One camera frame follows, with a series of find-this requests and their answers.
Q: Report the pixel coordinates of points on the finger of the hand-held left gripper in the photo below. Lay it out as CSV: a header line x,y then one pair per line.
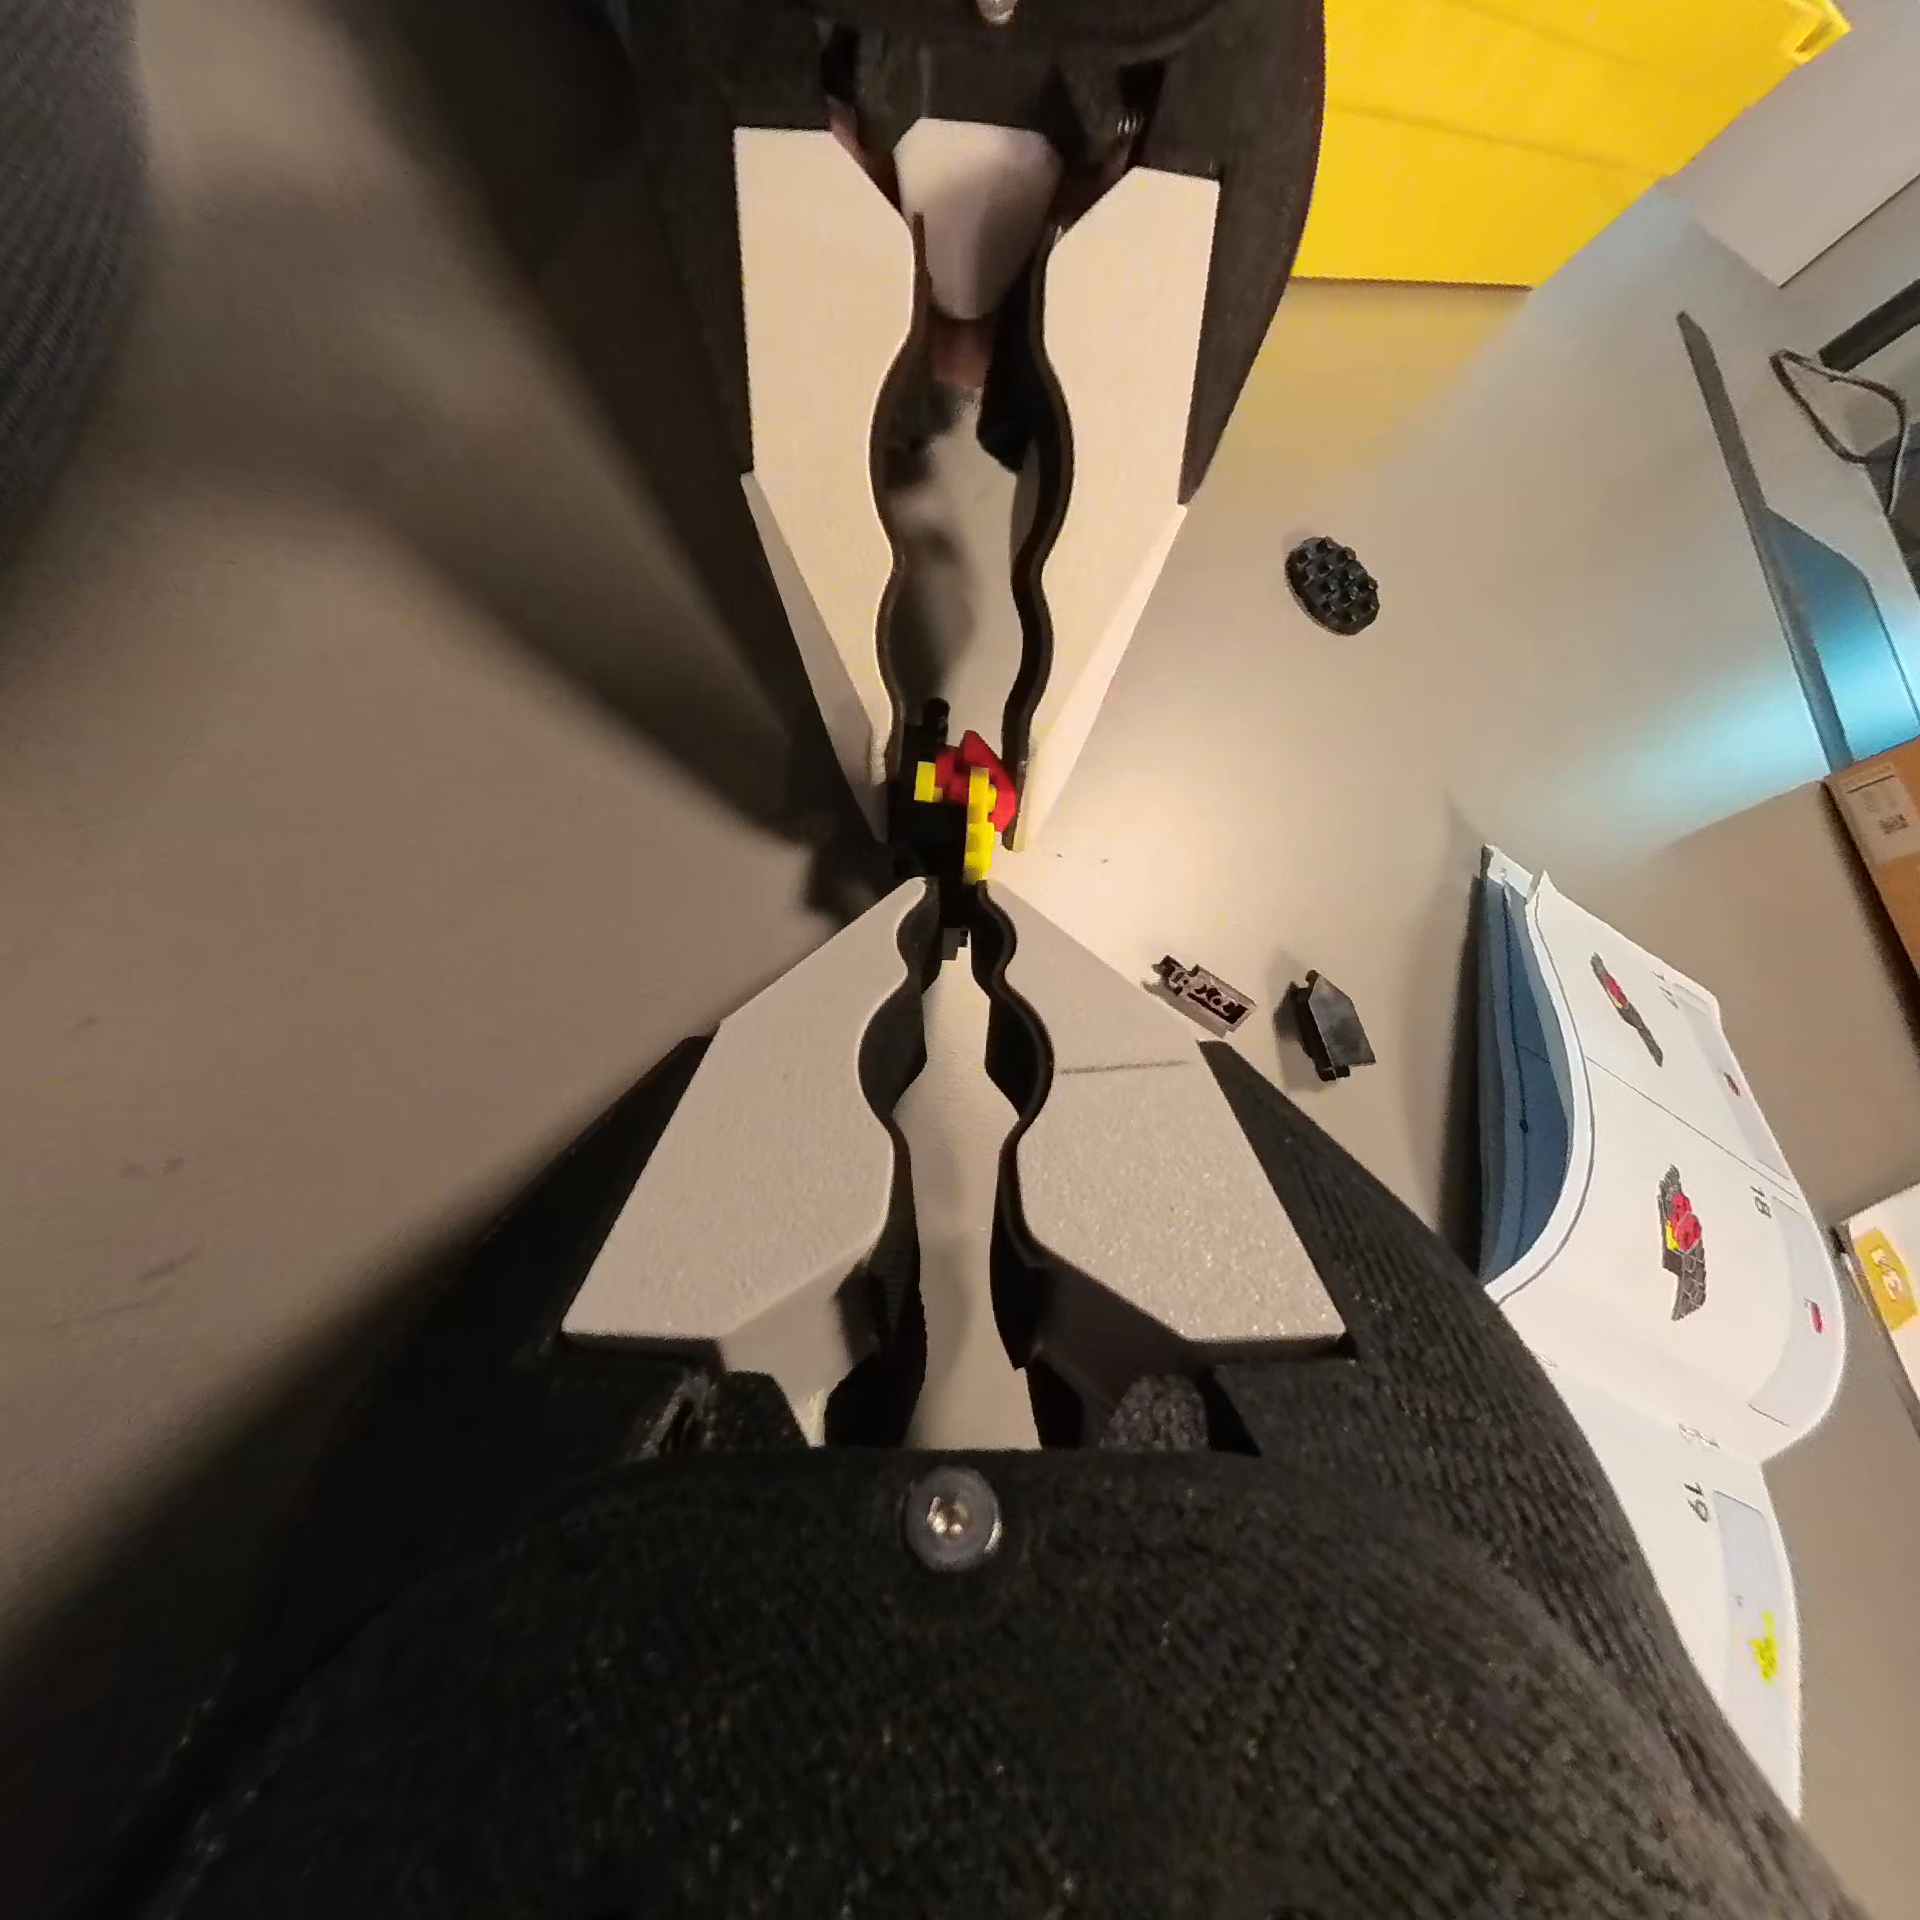
x,y
1134,390
812,375

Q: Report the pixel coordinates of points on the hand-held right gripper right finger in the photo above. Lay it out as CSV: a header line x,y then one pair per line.
x,y
1171,1199

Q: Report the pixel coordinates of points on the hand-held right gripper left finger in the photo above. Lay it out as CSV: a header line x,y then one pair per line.
x,y
737,1185

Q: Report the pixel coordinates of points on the yellow plastic bin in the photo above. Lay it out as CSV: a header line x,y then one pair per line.
x,y
1501,136

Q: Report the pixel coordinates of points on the black red yellow lego assembly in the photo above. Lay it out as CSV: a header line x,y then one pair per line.
x,y
976,759

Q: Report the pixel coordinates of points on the small black lego clip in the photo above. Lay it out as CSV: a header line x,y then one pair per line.
x,y
1201,993

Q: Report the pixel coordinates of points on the black lego slope piece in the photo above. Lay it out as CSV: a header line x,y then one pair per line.
x,y
1328,1026

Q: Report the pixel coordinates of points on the black round lego plate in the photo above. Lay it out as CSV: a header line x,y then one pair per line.
x,y
1331,586

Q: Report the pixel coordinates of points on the open instruction booklet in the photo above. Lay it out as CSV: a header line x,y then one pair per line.
x,y
1650,1139

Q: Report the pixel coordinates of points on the white panel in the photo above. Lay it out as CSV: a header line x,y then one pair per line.
x,y
1801,179

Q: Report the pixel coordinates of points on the computer monitor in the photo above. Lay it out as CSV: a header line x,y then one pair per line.
x,y
1846,646

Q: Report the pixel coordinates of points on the yellow cardboard box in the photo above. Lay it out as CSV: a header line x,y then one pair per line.
x,y
1884,839

